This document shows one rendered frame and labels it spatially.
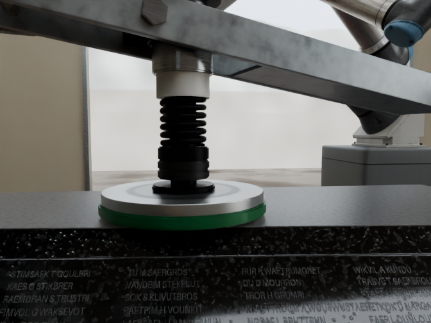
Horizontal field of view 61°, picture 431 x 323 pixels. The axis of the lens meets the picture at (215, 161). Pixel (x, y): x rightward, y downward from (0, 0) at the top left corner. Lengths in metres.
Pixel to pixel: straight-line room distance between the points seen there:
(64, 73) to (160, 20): 5.11
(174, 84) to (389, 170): 1.20
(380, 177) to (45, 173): 4.71
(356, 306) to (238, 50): 0.31
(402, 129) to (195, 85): 1.30
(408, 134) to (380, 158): 0.21
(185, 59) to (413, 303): 0.36
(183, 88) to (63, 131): 5.04
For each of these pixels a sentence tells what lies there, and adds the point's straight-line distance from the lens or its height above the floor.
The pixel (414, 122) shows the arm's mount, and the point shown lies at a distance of 1.70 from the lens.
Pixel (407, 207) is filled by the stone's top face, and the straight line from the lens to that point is 0.59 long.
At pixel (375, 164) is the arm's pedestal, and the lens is 1.52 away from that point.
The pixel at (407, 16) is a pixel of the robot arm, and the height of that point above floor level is 1.22.
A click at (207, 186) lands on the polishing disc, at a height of 0.84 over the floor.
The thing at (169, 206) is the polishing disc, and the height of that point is 0.83.
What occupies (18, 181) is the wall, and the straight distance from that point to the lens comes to 5.69.
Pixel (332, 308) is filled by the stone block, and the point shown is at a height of 0.74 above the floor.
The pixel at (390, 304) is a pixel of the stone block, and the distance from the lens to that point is 0.43.
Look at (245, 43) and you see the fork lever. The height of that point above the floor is 1.02.
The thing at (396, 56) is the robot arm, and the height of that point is 1.22.
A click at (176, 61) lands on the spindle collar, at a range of 0.45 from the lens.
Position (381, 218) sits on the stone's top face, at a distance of 0.51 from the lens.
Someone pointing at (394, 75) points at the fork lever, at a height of 1.00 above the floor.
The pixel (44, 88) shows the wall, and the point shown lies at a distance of 5.56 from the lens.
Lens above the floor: 0.91
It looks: 5 degrees down
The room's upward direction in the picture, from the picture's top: straight up
